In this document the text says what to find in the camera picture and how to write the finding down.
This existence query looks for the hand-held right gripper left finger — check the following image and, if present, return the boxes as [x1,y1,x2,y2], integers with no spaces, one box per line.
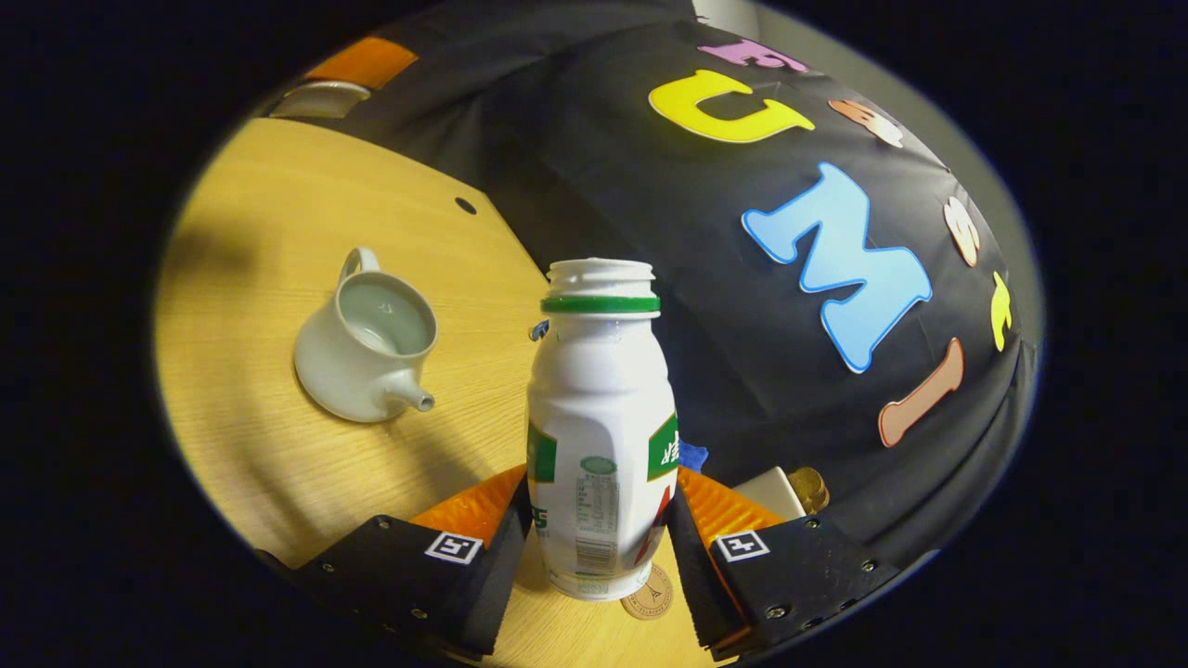
[278,464,535,662]

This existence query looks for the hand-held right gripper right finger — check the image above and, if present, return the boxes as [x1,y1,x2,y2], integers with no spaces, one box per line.
[665,466,903,662]

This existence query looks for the round wooden coaster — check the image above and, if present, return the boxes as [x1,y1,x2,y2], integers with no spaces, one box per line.
[619,562,675,622]

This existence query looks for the white plastic water bottle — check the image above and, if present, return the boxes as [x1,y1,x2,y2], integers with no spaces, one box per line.
[525,258,681,602]

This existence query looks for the white teacup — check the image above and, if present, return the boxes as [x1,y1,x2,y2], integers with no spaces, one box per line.
[293,247,439,425]

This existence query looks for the white toaster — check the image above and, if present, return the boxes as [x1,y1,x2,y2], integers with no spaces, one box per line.
[733,467,807,522]

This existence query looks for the blue folded towel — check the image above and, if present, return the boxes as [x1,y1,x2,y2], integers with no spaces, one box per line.
[527,319,712,470]

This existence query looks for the brown bread slices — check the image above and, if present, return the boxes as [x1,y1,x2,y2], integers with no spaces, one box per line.
[789,467,831,516]

